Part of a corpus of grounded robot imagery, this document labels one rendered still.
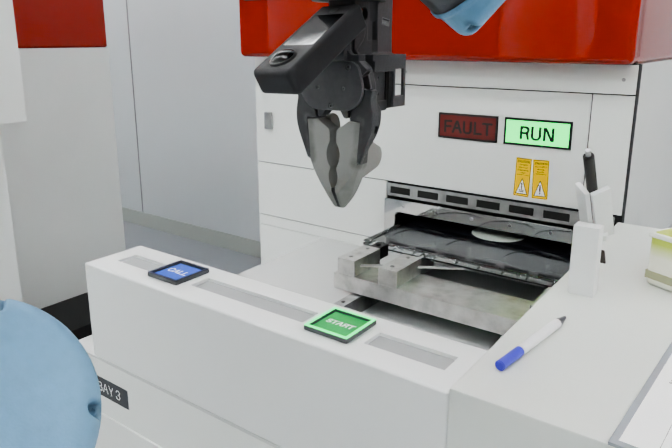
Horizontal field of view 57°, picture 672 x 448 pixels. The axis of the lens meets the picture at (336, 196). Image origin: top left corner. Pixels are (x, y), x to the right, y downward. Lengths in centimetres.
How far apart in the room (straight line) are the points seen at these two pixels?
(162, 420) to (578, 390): 54
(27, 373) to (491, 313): 69
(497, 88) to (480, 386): 69
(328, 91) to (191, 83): 333
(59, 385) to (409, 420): 35
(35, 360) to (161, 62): 379
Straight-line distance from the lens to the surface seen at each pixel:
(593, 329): 72
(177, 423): 87
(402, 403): 61
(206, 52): 379
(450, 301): 95
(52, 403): 36
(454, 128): 119
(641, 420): 57
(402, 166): 126
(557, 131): 113
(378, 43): 63
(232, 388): 76
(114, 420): 100
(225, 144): 375
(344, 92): 59
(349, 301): 101
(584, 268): 78
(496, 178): 118
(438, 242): 115
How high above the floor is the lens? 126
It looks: 14 degrees down
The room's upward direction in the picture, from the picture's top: straight up
